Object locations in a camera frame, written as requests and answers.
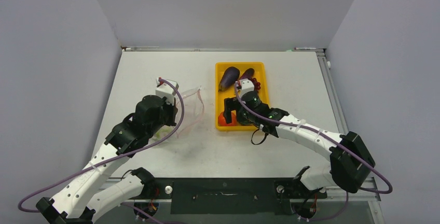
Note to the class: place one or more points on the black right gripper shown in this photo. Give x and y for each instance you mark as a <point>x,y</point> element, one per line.
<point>232,104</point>

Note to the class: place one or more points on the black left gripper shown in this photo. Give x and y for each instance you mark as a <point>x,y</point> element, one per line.
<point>173,110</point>

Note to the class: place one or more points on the clear zip top bag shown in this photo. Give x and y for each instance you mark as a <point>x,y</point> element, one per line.
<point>194,109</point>

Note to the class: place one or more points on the yellow plastic tray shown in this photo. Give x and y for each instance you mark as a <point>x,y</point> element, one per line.
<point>259,74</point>

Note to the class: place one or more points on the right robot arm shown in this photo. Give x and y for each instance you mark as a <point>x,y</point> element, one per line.
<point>349,161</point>

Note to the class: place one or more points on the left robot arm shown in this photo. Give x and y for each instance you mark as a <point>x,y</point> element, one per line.
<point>81,201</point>

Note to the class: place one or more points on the dark purple round eggplant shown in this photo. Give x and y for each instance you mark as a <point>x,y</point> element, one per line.
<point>229,77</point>

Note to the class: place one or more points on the dark red grape bunch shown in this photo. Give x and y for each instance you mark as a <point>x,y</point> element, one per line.
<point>256,83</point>

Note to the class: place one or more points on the slim purple eggplant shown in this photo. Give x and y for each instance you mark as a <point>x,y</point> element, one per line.
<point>248,74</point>

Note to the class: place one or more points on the marker pen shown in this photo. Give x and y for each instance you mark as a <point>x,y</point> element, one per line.
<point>305,49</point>

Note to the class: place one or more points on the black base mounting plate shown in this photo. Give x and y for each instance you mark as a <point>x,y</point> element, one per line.
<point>230,195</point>

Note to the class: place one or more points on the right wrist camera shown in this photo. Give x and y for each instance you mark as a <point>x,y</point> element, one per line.
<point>243,86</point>

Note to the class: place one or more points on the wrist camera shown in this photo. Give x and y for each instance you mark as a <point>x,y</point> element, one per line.
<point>164,90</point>
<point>243,86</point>

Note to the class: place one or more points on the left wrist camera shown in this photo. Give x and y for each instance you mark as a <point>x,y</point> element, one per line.
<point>164,90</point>

